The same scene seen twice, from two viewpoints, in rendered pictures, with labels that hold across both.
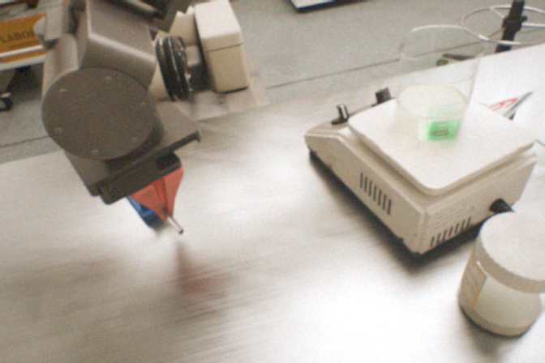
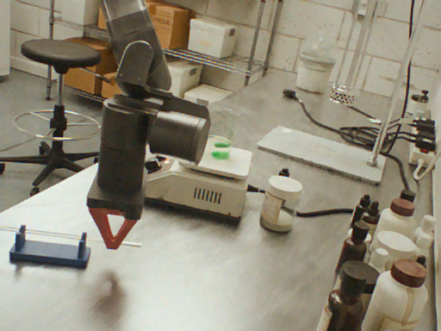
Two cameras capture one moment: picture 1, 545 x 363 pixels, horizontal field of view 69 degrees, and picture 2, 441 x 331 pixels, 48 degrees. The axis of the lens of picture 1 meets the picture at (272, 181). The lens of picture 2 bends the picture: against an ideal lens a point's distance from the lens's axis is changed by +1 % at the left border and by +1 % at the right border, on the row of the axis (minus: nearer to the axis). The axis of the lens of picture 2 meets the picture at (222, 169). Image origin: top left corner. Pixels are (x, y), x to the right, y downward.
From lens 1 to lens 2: 0.59 m
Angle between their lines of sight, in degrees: 57
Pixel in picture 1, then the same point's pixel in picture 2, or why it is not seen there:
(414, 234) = (239, 204)
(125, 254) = (100, 284)
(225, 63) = not seen: outside the picture
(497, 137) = (240, 154)
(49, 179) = not seen: outside the picture
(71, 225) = (27, 294)
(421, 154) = (226, 165)
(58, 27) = (144, 109)
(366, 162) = (200, 179)
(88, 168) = (124, 198)
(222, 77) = not seen: outside the picture
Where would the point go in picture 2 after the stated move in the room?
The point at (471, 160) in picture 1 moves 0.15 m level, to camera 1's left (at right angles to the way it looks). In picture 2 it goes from (244, 163) to (200, 190)
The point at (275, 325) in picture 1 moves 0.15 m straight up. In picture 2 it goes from (220, 267) to (241, 174)
